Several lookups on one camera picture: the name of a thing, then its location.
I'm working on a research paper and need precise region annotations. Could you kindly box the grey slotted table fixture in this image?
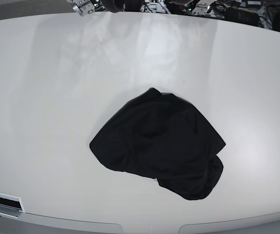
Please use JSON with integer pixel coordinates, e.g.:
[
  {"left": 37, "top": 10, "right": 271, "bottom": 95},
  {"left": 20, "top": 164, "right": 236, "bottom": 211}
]
[{"left": 0, "top": 193, "right": 25, "bottom": 218}]

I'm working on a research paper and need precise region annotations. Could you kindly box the black t-shirt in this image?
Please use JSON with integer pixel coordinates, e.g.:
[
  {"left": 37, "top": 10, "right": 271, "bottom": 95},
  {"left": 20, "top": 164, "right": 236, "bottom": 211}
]
[{"left": 89, "top": 88, "right": 226, "bottom": 200}]

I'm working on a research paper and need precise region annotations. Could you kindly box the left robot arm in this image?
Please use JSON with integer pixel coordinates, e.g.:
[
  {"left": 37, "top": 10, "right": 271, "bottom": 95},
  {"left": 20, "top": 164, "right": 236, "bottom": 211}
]
[{"left": 165, "top": 0, "right": 226, "bottom": 16}]

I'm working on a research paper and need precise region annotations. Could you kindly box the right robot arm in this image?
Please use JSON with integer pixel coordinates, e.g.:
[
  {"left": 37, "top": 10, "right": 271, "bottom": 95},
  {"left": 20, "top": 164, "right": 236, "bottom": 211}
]
[{"left": 67, "top": 0, "right": 98, "bottom": 16}]

